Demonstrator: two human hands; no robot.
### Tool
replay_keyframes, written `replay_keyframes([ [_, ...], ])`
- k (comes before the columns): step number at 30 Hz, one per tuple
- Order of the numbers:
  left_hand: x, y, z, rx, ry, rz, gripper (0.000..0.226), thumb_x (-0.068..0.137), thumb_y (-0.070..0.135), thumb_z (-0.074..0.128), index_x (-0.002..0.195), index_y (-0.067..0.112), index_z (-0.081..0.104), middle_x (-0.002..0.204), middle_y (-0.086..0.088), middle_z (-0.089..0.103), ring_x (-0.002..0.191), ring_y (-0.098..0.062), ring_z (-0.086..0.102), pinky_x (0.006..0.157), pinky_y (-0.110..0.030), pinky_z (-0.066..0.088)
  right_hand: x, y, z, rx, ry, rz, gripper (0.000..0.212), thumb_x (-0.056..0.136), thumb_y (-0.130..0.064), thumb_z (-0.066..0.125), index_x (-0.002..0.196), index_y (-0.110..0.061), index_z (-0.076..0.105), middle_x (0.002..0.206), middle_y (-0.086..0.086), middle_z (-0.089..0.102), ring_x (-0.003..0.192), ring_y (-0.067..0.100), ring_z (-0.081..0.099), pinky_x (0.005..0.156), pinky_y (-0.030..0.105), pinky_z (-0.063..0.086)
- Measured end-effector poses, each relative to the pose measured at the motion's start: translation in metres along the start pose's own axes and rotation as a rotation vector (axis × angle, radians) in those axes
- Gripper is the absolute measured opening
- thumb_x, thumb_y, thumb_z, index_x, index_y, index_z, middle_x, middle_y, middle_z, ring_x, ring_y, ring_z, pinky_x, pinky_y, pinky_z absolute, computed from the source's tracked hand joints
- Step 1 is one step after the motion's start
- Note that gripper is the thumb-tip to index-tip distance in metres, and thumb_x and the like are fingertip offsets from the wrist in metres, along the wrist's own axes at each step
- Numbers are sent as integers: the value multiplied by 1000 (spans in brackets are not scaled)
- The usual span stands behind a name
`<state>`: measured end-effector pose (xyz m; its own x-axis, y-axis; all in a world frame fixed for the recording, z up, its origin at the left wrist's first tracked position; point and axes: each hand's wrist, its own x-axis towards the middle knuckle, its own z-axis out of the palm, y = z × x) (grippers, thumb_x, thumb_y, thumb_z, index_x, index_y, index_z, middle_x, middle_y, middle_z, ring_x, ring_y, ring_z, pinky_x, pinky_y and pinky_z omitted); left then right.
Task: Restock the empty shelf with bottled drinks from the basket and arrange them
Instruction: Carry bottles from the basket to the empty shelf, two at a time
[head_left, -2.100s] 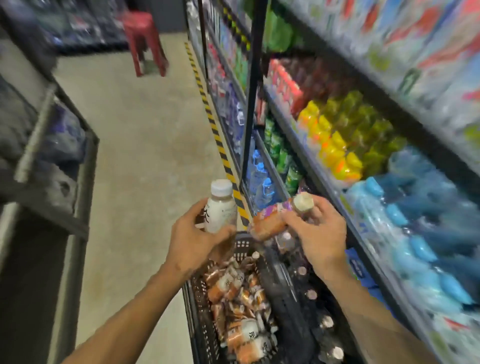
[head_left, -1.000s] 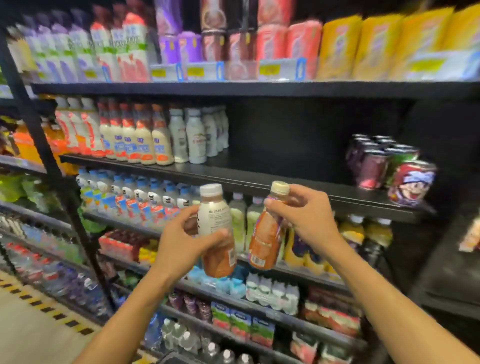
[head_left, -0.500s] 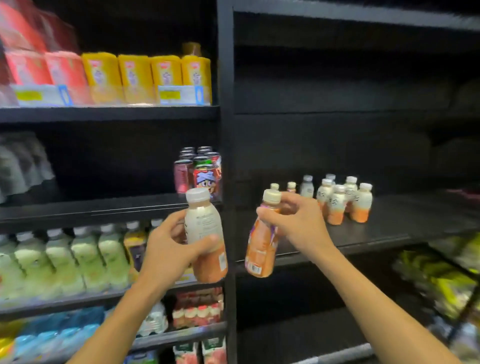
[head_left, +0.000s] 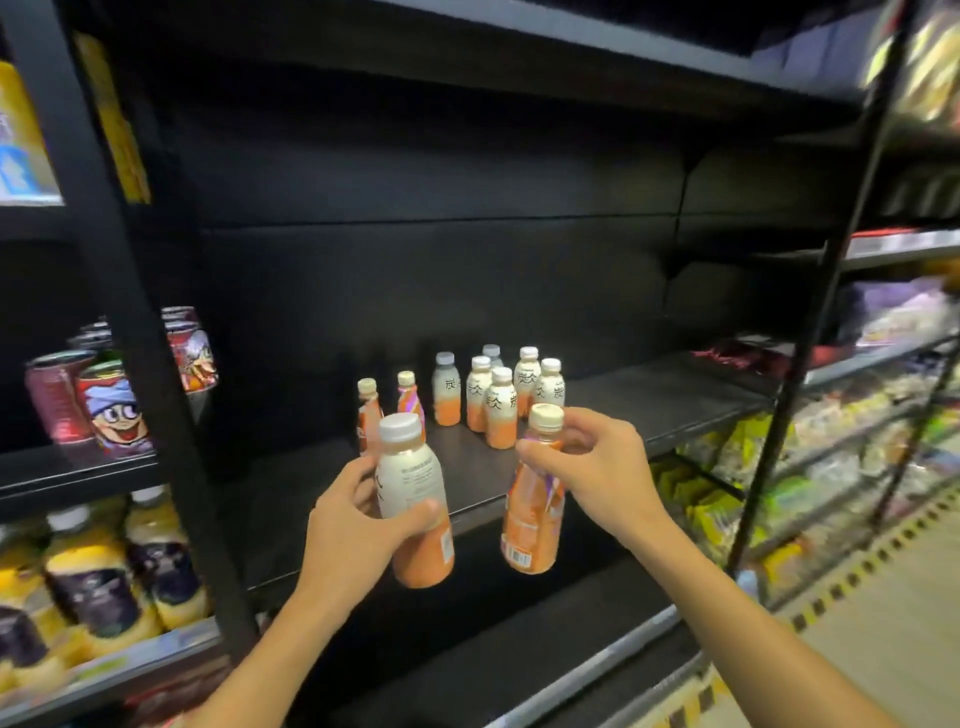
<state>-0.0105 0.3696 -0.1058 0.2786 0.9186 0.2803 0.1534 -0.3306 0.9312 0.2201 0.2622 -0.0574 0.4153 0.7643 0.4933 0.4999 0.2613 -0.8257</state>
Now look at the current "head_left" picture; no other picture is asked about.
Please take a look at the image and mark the person's right hand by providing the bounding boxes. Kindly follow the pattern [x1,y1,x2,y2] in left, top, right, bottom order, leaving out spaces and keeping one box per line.
[515,407,676,553]

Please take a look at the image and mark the person's left hand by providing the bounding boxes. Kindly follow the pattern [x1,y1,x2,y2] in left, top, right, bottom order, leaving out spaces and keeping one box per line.
[296,453,442,613]

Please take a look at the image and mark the black shelf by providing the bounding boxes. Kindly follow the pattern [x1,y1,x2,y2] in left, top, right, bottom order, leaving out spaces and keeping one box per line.
[134,0,901,728]

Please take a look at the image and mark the person's left forearm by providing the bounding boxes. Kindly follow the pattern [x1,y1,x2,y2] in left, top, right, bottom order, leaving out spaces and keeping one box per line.
[183,592,376,728]

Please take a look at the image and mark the row of yellow green snack packs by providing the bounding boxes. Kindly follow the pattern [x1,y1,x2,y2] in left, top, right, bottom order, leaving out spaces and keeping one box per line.
[652,416,796,564]

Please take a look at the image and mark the row of red packets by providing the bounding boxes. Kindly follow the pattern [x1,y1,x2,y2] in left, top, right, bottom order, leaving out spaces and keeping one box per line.
[693,337,856,376]

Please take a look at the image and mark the row of red white small bottles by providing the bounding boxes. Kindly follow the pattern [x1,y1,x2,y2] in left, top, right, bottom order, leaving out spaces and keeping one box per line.
[123,659,234,728]

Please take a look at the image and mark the row of yellow dark label bottles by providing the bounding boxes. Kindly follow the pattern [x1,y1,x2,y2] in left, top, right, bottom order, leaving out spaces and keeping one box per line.
[0,485,211,695]

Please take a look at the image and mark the group of cartoon drink cans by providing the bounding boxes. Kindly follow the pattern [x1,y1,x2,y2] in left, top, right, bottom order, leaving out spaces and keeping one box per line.
[24,305,219,460]

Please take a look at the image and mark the black metal snack rack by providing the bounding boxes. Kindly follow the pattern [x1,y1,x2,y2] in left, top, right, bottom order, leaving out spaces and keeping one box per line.
[723,0,960,624]

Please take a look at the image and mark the white snack packets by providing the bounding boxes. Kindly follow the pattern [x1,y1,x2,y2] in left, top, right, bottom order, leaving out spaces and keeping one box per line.
[839,277,954,346]

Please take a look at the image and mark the black metal drinks rack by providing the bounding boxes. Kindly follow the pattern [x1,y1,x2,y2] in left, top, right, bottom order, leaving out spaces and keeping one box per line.
[0,0,260,728]

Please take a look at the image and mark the row of pale blue boxes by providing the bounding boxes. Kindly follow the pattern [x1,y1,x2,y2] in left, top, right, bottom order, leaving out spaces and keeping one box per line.
[749,14,879,91]

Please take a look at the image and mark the row of yellow snack packets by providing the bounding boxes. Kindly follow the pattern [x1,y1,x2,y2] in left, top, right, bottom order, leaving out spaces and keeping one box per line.
[73,33,151,205]

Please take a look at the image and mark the blue white price label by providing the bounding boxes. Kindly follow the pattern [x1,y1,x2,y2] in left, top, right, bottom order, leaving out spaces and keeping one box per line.
[0,146,43,202]

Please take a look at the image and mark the row of colourful snack packets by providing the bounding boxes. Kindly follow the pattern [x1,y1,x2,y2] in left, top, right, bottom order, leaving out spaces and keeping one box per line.
[862,0,960,129]

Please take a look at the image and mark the row of yellow red boxes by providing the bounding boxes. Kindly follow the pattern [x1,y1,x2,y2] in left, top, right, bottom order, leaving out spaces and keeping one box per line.
[0,59,65,205]

